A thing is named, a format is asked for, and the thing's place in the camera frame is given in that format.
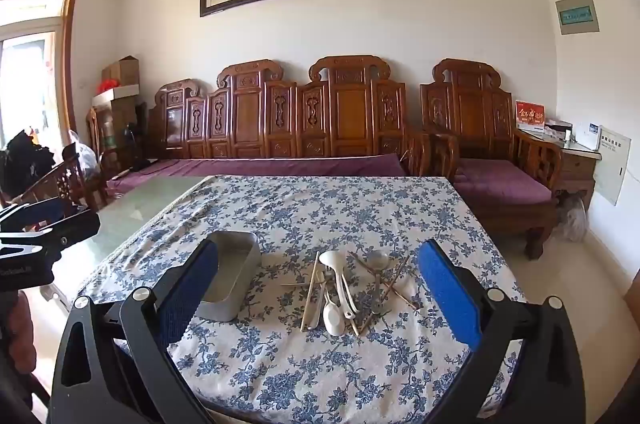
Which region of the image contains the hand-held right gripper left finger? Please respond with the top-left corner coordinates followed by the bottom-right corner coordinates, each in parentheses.
top-left (47, 238), bottom-right (221, 424)

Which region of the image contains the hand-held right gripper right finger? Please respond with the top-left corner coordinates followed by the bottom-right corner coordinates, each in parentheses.
top-left (417, 240), bottom-right (586, 424)

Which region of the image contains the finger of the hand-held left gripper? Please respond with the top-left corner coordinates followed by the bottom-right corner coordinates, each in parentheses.
top-left (0, 209), bottom-right (102, 256)
top-left (0, 197), bottom-right (77, 233)

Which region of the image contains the grey rectangular tray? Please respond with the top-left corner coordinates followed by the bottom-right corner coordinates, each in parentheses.
top-left (194, 231), bottom-right (262, 322)

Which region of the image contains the metal spoon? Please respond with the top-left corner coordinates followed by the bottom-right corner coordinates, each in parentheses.
top-left (367, 251), bottom-right (391, 305)

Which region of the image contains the large white soup spoon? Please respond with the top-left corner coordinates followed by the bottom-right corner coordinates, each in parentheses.
top-left (319, 250), bottom-right (358, 317)

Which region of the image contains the wooden dining chair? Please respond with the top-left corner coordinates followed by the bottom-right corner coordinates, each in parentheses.
top-left (10, 144), bottom-right (108, 215)

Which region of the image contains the black bag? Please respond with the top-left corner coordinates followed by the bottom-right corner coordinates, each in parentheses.
top-left (0, 129), bottom-right (56, 200)

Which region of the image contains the clear plastic bag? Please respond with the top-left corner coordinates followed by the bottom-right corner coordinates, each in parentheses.
top-left (67, 129), bottom-right (101, 180)

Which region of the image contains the black device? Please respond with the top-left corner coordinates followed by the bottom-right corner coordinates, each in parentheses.
top-left (125, 121), bottom-right (151, 170)

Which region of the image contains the small white spoon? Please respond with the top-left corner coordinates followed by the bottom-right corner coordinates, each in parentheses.
top-left (322, 291), bottom-right (348, 336)

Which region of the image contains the purple armchair cushion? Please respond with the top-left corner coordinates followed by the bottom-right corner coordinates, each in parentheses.
top-left (454, 157), bottom-right (556, 205)

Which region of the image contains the large cardboard box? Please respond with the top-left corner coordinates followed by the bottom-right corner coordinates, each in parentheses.
top-left (105, 97), bottom-right (147, 142)

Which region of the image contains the purple sofa cushion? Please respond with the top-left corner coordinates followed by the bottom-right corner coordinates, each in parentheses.
top-left (107, 153), bottom-right (407, 195)

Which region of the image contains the white floor plastic bag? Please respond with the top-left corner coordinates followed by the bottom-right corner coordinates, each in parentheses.
top-left (557, 194), bottom-right (587, 242)

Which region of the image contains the white rimmed box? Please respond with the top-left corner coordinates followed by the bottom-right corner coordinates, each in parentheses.
top-left (95, 79), bottom-right (141, 102)

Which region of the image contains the blue floral tablecloth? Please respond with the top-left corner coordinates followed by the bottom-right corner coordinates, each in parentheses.
top-left (72, 175), bottom-right (528, 424)

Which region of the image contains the small cardboard box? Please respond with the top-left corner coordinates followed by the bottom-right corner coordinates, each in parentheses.
top-left (101, 56), bottom-right (140, 88)

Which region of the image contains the wooden side cabinet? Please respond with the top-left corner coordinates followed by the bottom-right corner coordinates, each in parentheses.
top-left (517, 127), bottom-right (601, 210)

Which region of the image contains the carved wooden screen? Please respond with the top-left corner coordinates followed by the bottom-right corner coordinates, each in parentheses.
top-left (147, 55), bottom-right (431, 177)

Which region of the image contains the carved wooden armchair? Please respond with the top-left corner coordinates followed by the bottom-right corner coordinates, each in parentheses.
top-left (420, 58), bottom-right (563, 261)

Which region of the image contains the red desk calendar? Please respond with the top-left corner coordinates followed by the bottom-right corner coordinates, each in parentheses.
top-left (515, 100), bottom-right (546, 132)

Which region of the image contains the tissue box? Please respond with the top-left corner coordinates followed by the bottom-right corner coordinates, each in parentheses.
top-left (544, 119), bottom-right (573, 140)

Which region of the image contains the white panel board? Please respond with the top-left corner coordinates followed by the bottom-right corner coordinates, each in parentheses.
top-left (592, 125), bottom-right (632, 206)

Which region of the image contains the white router box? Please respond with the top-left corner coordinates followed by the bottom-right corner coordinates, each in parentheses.
top-left (572, 121), bottom-right (601, 151)

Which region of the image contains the wooden door frame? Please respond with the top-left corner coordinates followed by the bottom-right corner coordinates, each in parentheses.
top-left (0, 0), bottom-right (81, 145)

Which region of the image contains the grey wall box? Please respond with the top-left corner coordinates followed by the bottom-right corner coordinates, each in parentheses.
top-left (555, 0), bottom-right (600, 36)

